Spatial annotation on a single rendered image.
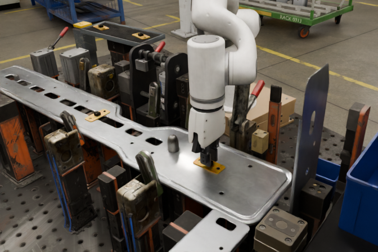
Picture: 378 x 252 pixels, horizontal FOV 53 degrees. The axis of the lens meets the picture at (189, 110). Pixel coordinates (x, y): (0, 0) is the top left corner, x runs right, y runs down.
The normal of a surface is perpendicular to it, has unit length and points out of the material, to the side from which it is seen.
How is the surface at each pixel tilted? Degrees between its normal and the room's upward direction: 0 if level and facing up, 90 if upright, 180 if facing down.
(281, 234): 0
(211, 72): 90
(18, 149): 90
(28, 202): 0
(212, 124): 91
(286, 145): 0
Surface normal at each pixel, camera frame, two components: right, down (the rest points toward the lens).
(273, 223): -0.04, -0.87
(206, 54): -0.03, 0.48
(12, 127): 0.77, 0.27
